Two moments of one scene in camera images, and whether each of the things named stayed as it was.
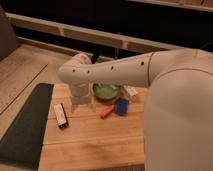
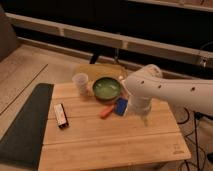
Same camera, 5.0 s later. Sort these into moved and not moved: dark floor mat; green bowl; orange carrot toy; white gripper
Moved: white gripper
Not moved: orange carrot toy; green bowl; dark floor mat
